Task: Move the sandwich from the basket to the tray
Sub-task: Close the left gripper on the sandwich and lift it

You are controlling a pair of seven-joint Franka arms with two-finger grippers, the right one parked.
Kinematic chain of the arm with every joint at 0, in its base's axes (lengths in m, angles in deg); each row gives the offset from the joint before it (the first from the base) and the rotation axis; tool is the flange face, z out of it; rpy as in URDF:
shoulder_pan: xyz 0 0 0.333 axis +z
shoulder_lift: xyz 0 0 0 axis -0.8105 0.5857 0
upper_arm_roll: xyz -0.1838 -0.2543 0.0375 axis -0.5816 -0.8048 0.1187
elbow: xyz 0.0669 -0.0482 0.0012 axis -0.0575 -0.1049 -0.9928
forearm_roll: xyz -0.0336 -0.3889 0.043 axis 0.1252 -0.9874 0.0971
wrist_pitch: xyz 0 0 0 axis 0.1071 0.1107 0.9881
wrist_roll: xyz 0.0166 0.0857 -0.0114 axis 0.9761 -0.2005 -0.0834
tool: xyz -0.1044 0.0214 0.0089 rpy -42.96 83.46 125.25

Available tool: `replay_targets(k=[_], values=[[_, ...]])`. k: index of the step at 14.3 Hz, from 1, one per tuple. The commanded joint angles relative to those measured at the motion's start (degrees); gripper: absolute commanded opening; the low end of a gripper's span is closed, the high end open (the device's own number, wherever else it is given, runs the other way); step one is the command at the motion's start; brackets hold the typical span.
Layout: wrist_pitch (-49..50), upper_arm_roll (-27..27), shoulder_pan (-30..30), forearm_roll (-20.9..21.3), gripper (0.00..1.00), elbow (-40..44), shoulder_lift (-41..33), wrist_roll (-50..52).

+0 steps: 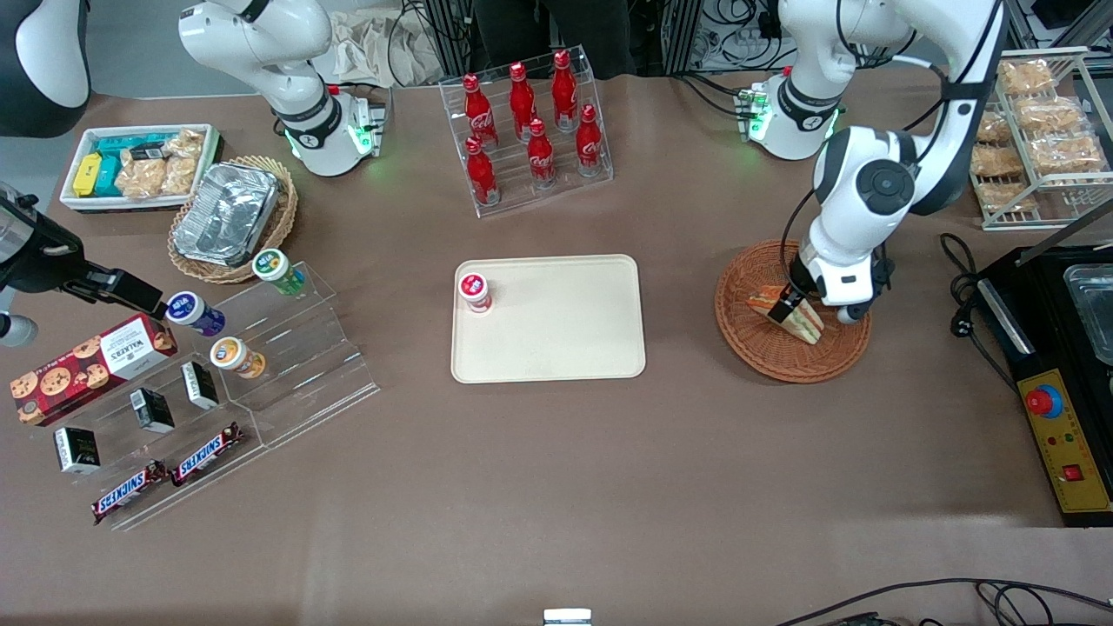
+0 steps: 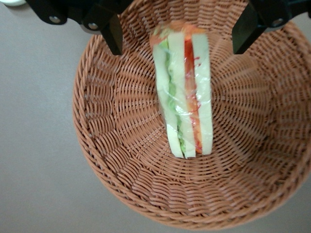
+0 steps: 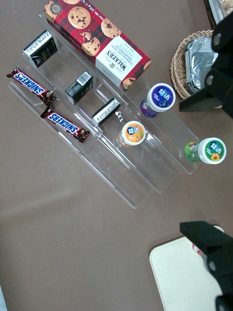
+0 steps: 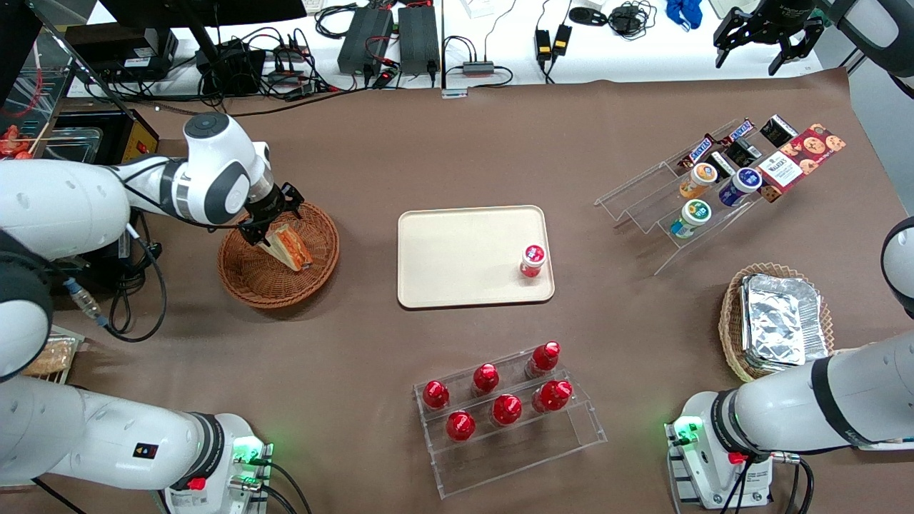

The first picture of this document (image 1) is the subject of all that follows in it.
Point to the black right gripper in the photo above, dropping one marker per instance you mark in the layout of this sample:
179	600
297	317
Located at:
42	264

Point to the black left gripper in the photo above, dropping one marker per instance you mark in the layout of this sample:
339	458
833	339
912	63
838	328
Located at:
798	291

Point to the triangular sandwich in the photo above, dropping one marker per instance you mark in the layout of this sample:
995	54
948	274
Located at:
809	326

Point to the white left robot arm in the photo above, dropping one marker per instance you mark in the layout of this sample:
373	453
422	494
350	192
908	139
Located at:
878	183

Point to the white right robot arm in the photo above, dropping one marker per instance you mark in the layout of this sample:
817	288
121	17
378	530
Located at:
261	39

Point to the brown round wicker basket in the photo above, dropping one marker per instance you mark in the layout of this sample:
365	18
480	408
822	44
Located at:
765	348

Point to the aluminium foil tray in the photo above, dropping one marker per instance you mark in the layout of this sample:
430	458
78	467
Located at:
226	213

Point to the tan oval wicker basket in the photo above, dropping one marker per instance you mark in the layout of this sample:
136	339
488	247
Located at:
283	217

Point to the cream plastic tray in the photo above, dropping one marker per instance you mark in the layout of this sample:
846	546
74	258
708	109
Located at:
556	330

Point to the purple lid cup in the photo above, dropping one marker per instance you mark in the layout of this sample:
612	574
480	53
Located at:
191	311

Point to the red Walkers cookie box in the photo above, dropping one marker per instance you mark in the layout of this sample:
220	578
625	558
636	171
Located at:
87	365

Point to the white plastic bin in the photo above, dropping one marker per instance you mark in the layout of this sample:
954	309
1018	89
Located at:
78	204

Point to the teal small box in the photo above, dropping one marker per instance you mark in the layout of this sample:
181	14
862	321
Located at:
109	178

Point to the clear bag of snacks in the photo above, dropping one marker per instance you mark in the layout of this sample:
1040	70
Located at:
183	165
141	178

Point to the small black box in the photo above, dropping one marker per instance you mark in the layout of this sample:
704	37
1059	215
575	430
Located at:
152	411
200	385
76	450

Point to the yellow small box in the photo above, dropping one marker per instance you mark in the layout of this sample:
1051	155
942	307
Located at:
87	174

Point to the orange lid cup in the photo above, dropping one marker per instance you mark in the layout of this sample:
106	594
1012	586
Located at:
233	355

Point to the teal long box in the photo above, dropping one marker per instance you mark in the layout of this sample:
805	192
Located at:
122	143

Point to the green lid cup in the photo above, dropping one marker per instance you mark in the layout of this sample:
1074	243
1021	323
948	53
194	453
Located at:
274	265

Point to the clear acrylic stepped display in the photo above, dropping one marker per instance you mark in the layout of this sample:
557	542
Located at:
122	452
304	365

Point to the Snickers bar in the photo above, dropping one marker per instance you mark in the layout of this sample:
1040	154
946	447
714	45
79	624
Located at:
207	454
129	493

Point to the clear acrylic bottle rack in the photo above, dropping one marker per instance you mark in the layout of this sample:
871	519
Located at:
600	169

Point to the black machine housing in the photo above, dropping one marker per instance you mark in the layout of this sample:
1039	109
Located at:
1026	339

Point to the red cola bottle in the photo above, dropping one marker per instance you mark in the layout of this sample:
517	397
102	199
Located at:
589	143
478	109
564	87
522	100
481	174
541	156

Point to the red emergency stop button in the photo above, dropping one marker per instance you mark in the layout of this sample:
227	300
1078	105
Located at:
1043	401

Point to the aluminium bar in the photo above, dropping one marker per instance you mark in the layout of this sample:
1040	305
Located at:
1065	235

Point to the yellow control panel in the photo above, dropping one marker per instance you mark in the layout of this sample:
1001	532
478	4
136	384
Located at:
1065	443

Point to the steel pan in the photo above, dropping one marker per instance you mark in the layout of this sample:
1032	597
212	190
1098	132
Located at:
1097	309

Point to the red lid cup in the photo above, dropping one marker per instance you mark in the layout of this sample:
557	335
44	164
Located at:
474	289

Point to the crumpled beige cloth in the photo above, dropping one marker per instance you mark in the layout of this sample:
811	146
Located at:
374	48

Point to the person in dark trousers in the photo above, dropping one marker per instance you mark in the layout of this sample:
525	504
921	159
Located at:
556	30

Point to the small white object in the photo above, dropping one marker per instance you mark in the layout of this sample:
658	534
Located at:
567	617

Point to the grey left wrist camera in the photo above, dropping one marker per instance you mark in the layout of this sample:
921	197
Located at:
852	313

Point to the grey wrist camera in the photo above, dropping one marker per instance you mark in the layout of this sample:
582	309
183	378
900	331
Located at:
16	330
852	313

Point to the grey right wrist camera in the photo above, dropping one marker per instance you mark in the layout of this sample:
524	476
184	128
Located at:
16	330

